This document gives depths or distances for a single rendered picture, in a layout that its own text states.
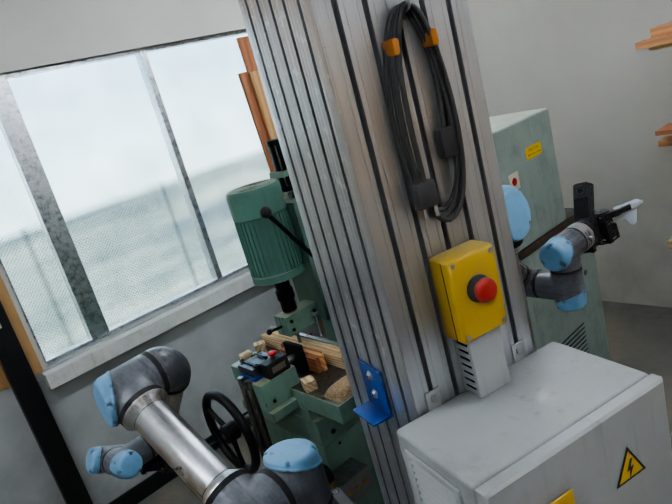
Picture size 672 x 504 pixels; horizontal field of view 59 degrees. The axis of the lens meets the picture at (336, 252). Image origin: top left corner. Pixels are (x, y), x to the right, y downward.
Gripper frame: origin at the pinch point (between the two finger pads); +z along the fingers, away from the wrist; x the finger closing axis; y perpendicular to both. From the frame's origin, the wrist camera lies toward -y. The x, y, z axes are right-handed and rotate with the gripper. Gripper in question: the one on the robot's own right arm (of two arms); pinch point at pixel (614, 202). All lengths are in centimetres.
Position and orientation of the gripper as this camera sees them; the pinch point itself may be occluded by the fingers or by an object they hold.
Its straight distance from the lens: 179.3
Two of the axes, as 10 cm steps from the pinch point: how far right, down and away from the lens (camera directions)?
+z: 7.2, -3.7, 5.9
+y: 3.4, 9.2, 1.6
